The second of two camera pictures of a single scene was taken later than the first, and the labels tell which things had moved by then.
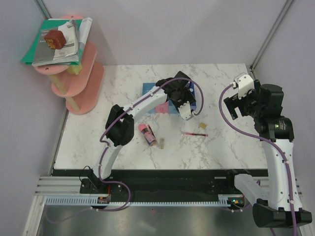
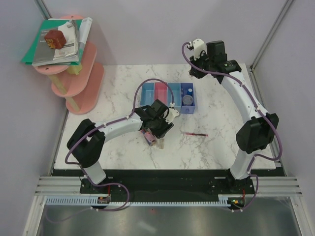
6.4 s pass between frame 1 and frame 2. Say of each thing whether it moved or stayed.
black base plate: stayed
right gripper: moved
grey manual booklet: stayed
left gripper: moved
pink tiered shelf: stayed
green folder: stayed
